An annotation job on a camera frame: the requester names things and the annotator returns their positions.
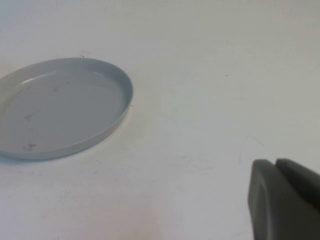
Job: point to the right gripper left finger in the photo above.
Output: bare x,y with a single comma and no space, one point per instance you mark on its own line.
272,205

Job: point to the grey-blue round plate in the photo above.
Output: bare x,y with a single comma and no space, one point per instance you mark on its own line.
65,107

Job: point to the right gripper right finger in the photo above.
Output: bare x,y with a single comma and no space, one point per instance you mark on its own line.
302,182

